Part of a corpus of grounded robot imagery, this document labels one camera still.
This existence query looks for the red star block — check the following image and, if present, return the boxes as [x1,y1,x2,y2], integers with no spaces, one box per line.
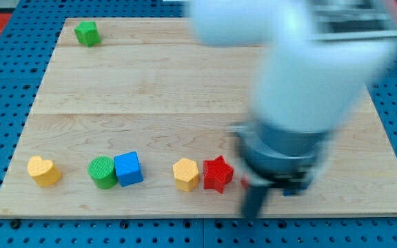
[203,156,234,194]

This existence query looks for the yellow heart block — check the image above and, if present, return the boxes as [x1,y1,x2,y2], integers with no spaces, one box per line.
[27,156,62,187]

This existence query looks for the green cylinder block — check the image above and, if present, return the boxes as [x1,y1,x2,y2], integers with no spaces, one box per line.
[88,156,118,189]

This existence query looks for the blue block behind gripper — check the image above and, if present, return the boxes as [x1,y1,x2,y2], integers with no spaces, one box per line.
[283,183,310,196]

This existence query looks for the blue cube block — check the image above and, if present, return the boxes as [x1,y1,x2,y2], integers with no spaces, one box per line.
[113,152,143,187]

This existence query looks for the wooden board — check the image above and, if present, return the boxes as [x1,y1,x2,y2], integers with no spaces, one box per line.
[0,17,397,220]

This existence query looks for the dark cylindrical pusher stick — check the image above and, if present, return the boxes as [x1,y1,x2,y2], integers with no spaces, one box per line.
[241,185,271,219]

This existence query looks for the yellow hexagon block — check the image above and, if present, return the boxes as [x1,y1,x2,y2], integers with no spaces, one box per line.
[173,158,199,192]

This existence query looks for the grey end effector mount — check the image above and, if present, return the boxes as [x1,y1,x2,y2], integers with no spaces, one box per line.
[227,119,330,190]

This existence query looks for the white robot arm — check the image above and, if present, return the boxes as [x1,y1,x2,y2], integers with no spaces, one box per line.
[187,1,397,219]

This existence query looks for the green star block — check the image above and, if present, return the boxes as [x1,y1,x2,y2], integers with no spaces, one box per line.
[74,21,101,47]

